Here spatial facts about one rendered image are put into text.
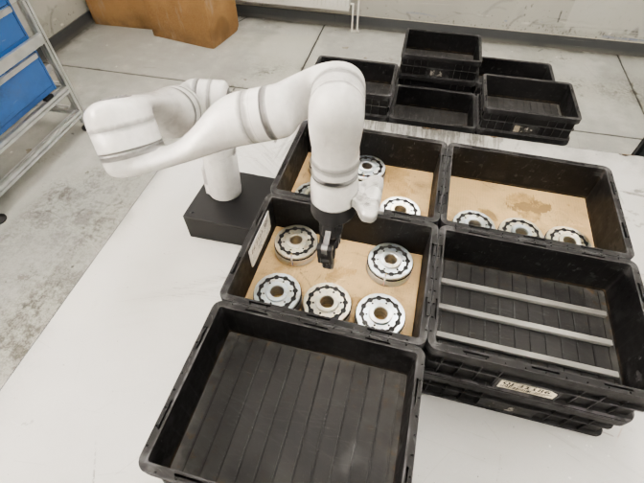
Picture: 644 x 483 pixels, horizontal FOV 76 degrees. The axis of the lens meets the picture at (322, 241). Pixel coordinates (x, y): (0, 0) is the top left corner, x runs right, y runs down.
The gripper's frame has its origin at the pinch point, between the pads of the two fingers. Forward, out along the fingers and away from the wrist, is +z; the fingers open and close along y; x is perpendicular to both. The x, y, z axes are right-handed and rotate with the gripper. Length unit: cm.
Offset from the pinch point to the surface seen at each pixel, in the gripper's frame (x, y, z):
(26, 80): -190, -115, 56
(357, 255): 4.0, -13.0, 17.5
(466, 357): 26.9, 11.9, 7.8
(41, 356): -63, 23, 31
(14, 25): -191, -127, 33
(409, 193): 13.8, -37.0, 17.5
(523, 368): 36.3, 11.8, 7.2
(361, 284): 6.2, -5.2, 17.5
